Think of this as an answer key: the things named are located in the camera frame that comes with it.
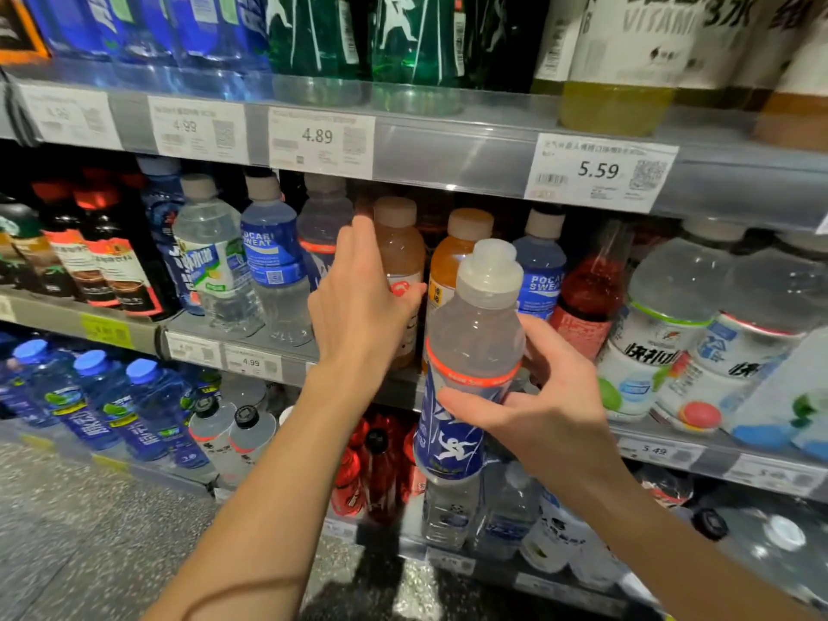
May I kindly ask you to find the grey upper shelf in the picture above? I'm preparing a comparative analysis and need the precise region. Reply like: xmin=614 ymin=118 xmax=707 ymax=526
xmin=0 ymin=56 xmax=828 ymax=235

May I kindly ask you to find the person's right hand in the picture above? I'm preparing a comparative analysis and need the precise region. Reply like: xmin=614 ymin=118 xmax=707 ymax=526
xmin=439 ymin=314 xmax=623 ymax=506

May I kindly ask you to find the white labelled clear bottle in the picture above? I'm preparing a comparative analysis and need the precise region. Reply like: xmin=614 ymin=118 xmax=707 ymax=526
xmin=519 ymin=487 xmax=623 ymax=593

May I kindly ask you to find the white price tag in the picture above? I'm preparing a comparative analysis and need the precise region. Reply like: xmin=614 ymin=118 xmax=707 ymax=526
xmin=18 ymin=83 xmax=124 ymax=151
xmin=426 ymin=547 xmax=477 ymax=577
xmin=524 ymin=133 xmax=680 ymax=214
xmin=268 ymin=107 xmax=376 ymax=181
xmin=723 ymin=453 xmax=828 ymax=499
xmin=166 ymin=332 xmax=223 ymax=370
xmin=616 ymin=436 xmax=706 ymax=472
xmin=147 ymin=94 xmax=251 ymax=166
xmin=224 ymin=345 xmax=284 ymax=384

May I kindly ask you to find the yellow price tag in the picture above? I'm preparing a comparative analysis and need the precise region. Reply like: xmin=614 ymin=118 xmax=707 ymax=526
xmin=80 ymin=313 xmax=134 ymax=350

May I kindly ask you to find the red bottle black cap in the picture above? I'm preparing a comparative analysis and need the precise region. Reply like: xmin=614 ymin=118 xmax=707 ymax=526
xmin=330 ymin=445 xmax=367 ymax=518
xmin=361 ymin=427 xmax=400 ymax=519

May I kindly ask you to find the orange drink bottle white label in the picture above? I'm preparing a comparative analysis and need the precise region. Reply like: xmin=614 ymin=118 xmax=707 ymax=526
xmin=752 ymin=22 xmax=828 ymax=154

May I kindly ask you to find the person's right forearm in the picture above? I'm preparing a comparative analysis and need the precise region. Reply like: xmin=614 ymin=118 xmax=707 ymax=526
xmin=561 ymin=455 xmax=819 ymax=621

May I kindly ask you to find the dark tea bottle green cap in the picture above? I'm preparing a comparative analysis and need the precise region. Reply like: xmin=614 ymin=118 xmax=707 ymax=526
xmin=0 ymin=201 xmax=45 ymax=292

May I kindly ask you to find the peach drink bottle beige cap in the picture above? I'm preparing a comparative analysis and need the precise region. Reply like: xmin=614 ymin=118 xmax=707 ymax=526
xmin=373 ymin=197 xmax=427 ymax=371

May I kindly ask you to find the clear bottle blue leaf label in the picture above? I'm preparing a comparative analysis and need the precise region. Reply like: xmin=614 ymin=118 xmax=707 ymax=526
xmin=723 ymin=326 xmax=828 ymax=464

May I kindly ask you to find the clear bottle green white label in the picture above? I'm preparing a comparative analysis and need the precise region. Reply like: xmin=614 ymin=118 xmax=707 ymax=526
xmin=172 ymin=173 xmax=265 ymax=338

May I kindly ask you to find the blue labelled water bottle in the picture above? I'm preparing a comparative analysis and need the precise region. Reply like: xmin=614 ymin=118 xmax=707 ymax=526
xmin=81 ymin=0 xmax=181 ymax=66
xmin=165 ymin=0 xmax=270 ymax=70
xmin=18 ymin=0 xmax=111 ymax=60

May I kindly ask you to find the green labelled clear bottle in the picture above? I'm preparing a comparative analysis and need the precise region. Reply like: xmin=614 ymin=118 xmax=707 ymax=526
xmin=267 ymin=0 xmax=364 ymax=108
xmin=370 ymin=0 xmax=468 ymax=117

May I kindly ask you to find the dark tea bottle red cap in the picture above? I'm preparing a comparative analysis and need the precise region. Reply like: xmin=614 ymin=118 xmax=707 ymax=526
xmin=72 ymin=182 xmax=164 ymax=319
xmin=31 ymin=180 xmax=82 ymax=299

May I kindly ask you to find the person's left forearm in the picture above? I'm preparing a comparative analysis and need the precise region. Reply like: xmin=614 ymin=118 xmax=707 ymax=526
xmin=142 ymin=367 xmax=397 ymax=621

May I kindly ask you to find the grey middle shelf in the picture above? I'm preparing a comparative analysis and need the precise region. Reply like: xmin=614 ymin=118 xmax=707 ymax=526
xmin=0 ymin=285 xmax=828 ymax=506

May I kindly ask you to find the large clear bottle green ring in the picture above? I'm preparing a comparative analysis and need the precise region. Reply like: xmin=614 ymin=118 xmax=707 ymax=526
xmin=595 ymin=217 xmax=746 ymax=423

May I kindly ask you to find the small clear bottle white cap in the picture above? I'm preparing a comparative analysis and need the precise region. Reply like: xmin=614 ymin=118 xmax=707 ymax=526
xmin=471 ymin=461 xmax=542 ymax=562

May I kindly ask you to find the red drink bottle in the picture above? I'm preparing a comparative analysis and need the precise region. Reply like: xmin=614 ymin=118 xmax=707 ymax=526
xmin=549 ymin=220 xmax=634 ymax=363

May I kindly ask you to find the clear bottle blue figure label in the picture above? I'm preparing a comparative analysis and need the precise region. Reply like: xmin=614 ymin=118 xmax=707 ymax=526
xmin=414 ymin=239 xmax=526 ymax=552

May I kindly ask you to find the large clear bottle red ring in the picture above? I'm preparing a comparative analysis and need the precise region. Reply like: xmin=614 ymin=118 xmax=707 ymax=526
xmin=652 ymin=231 xmax=828 ymax=435

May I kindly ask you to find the clear bottle orange ring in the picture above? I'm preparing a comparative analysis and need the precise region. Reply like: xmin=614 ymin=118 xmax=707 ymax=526
xmin=297 ymin=173 xmax=355 ymax=293

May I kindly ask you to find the grey shelf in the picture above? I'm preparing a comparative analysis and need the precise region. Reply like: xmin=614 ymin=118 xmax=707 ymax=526
xmin=0 ymin=56 xmax=828 ymax=235
xmin=0 ymin=285 xmax=828 ymax=506

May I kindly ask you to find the yellow drink bottle white label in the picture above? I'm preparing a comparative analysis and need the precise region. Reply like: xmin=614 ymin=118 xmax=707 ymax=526
xmin=559 ymin=0 xmax=714 ymax=138
xmin=530 ymin=0 xmax=591 ymax=96

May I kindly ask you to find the orange drink bottle beige cap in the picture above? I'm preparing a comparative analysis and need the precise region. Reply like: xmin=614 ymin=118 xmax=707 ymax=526
xmin=422 ymin=208 xmax=495 ymax=373

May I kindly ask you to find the large clear bottle black cap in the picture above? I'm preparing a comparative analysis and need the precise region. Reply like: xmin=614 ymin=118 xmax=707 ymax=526
xmin=691 ymin=507 xmax=828 ymax=610

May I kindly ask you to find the person's left hand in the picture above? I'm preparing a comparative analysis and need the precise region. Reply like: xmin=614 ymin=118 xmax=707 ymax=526
xmin=307 ymin=216 xmax=428 ymax=396

